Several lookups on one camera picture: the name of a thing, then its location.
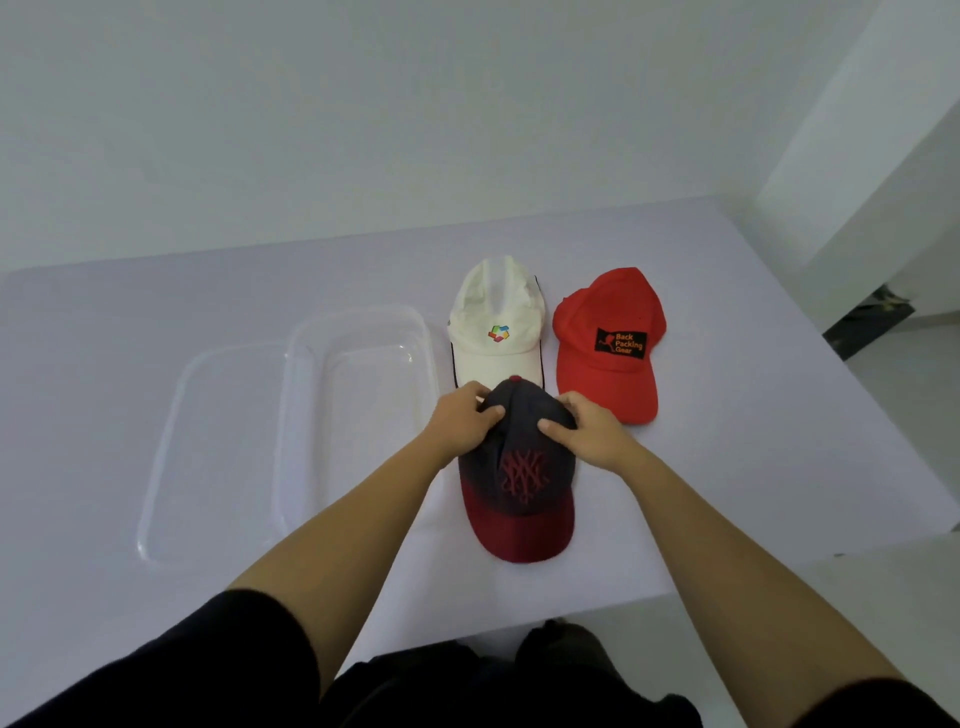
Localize person's black right sleeve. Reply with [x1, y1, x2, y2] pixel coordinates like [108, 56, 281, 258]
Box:
[794, 678, 960, 728]

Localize white cap with colourful logo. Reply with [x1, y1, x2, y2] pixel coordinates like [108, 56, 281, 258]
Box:
[447, 255, 547, 391]

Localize dark object on floor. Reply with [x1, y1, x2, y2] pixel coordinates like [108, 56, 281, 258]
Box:
[822, 284, 916, 361]

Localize person's black left sleeve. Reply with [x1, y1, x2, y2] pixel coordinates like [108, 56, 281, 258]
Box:
[0, 589, 322, 728]

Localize person's right hand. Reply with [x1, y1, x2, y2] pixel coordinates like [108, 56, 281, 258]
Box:
[536, 391, 639, 475]

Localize red cap with black patch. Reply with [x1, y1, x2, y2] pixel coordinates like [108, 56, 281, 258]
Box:
[552, 266, 668, 427]

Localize person's right forearm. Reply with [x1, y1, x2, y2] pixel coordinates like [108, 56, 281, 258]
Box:
[618, 446, 901, 728]

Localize person's black sleeve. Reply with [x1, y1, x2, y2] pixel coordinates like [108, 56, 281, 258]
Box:
[0, 589, 322, 728]
[794, 678, 960, 728]

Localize clear plastic lid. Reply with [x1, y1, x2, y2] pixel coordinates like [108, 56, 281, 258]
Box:
[136, 341, 316, 571]

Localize dark grey and maroon cap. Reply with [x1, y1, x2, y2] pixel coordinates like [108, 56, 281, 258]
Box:
[457, 374, 577, 565]

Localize person's black trousers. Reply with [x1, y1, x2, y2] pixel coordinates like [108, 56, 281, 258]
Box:
[318, 620, 703, 728]

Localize person's left hand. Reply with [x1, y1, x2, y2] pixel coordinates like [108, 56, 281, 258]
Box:
[423, 380, 508, 470]

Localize clear plastic container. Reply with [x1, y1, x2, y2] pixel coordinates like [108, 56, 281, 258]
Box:
[273, 303, 444, 538]

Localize person's left forearm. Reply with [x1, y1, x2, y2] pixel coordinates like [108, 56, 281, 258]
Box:
[228, 442, 459, 699]

